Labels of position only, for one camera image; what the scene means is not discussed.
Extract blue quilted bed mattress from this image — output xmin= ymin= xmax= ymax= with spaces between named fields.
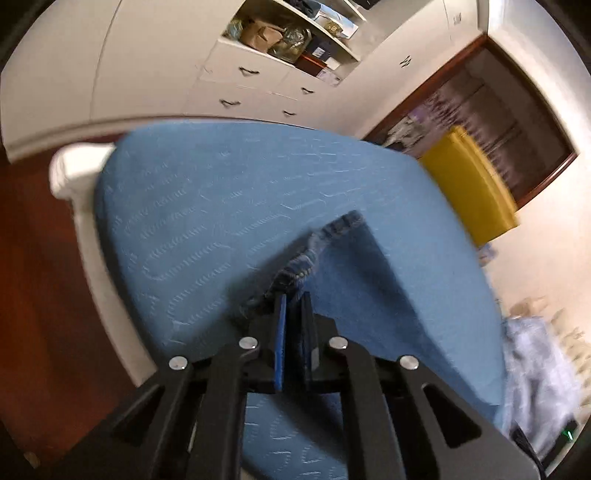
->
xmin=94 ymin=122 xmax=478 ymax=479

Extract yellow armchair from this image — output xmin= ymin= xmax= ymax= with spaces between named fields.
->
xmin=419 ymin=126 xmax=519 ymax=248

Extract white built-in wardrobe unit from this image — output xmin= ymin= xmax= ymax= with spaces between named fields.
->
xmin=1 ymin=1 xmax=488 ymax=162

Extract dark blue denim jeans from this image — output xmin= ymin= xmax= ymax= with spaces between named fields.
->
xmin=243 ymin=211 xmax=505 ymax=417

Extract brown handbag on shelf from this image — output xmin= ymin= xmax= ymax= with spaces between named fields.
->
xmin=239 ymin=20 xmax=283 ymax=53

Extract grey star-print duvet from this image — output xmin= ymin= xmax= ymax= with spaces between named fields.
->
xmin=502 ymin=317 xmax=581 ymax=457

